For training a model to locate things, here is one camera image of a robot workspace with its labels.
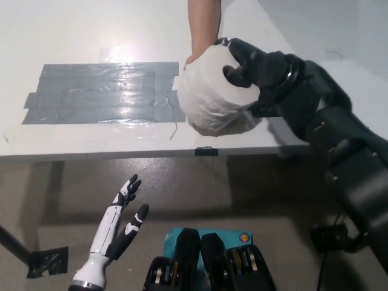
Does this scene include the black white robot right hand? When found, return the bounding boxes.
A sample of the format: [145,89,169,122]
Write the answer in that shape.
[213,37,304,106]

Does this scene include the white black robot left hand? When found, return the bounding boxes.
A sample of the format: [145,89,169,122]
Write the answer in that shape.
[72,174,150,289]

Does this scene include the person's bare hand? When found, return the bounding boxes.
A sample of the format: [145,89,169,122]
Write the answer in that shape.
[183,45,236,138]

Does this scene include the white toilet paper roll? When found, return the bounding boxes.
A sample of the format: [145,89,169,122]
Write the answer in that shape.
[176,44,261,133]

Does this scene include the black teal robot torso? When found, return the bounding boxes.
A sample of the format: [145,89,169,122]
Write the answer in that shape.
[145,227,276,291]

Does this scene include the clear tape strip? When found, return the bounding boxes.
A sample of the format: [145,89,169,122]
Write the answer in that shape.
[113,119,160,141]

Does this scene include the black metal table leg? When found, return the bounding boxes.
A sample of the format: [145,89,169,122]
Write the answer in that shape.
[0,224,33,265]

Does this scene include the grey duct tape patch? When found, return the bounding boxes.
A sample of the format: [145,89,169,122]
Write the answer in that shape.
[21,62,186,125]

